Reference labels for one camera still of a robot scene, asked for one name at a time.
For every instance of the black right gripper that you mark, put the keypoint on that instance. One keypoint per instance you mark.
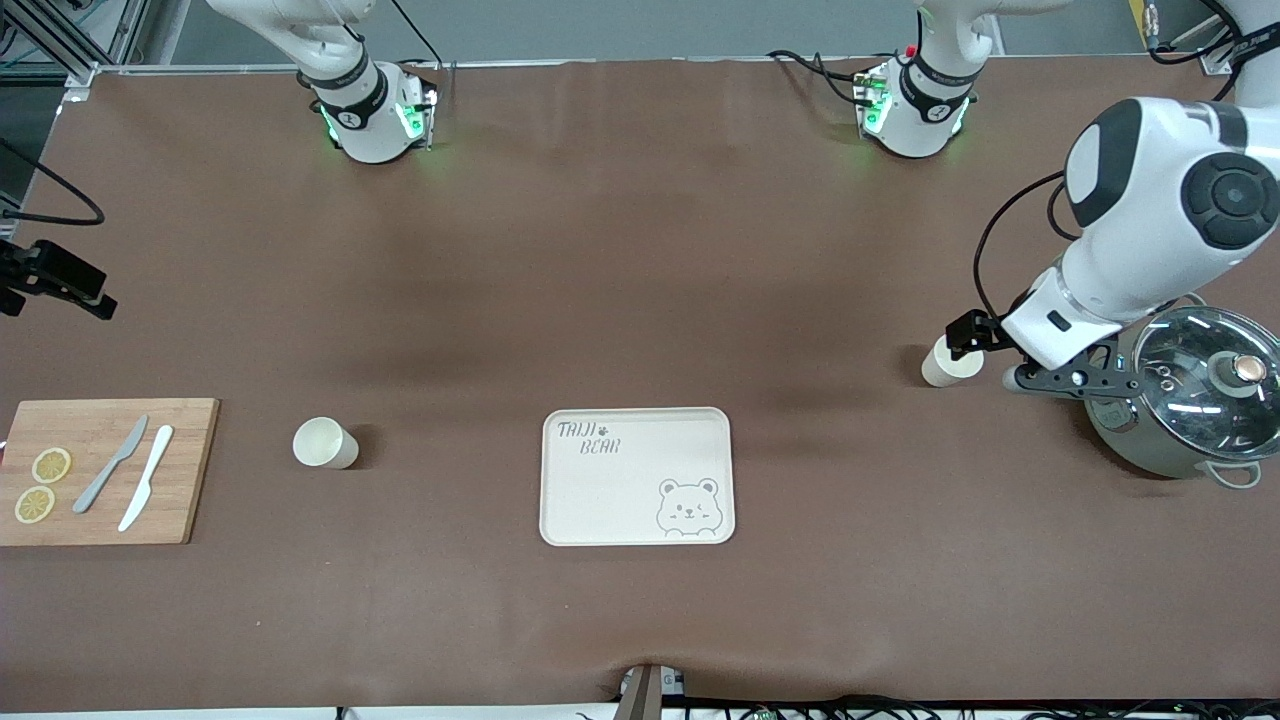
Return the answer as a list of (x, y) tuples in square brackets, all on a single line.
[(40, 268)]

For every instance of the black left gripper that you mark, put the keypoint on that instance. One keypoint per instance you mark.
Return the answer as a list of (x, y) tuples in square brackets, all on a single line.
[(972, 334)]

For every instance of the white plastic cup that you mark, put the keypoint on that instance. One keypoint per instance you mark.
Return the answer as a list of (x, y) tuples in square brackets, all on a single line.
[(940, 372)]

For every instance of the cream paper cup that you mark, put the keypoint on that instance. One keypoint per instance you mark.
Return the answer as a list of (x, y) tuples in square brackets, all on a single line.
[(335, 445)]

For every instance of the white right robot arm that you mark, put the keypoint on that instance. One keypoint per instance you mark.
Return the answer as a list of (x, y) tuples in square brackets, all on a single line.
[(370, 120)]

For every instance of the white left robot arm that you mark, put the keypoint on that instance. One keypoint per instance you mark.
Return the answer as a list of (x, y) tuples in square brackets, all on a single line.
[(1150, 200)]

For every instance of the white bear print tray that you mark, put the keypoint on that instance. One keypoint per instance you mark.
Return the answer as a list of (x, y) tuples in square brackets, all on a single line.
[(620, 490)]

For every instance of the yellow lemon slice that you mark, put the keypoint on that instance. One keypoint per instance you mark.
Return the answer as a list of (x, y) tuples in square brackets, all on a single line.
[(35, 504), (52, 465)]

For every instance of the grey plastic knife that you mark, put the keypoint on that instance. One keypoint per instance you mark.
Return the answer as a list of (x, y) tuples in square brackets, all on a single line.
[(108, 470)]

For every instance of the white plastic knife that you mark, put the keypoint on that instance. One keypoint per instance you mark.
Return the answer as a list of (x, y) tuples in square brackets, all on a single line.
[(148, 478)]

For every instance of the grey electric cooking pot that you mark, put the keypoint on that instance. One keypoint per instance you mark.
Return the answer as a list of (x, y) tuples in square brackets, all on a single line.
[(1150, 450)]

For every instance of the wooden cutting board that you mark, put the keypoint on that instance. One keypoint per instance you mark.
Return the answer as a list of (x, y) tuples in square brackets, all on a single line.
[(190, 500)]

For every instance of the glass pot lid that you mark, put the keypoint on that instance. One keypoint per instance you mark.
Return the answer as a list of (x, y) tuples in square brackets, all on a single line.
[(1200, 420)]

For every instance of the brown table mat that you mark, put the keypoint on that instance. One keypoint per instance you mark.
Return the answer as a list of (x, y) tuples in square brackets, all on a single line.
[(600, 250)]

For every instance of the aluminium frame profile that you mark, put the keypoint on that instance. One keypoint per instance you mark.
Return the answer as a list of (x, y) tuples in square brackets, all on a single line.
[(60, 45), (1215, 62)]

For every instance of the grey metal bracket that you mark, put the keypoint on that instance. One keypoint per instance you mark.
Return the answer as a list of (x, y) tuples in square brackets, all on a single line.
[(645, 695)]

